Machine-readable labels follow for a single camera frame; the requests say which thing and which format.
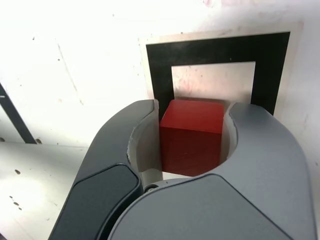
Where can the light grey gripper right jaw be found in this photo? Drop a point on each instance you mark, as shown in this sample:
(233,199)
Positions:
(250,200)

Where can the red cube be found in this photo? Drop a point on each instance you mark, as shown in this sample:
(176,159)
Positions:
(192,140)

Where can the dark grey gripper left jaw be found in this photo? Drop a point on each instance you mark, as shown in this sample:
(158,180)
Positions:
(105,162)

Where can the black tape strip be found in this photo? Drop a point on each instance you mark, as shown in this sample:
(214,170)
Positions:
(17,117)

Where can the black tape square outline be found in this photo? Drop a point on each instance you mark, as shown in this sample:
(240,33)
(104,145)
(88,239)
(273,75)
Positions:
(160,75)

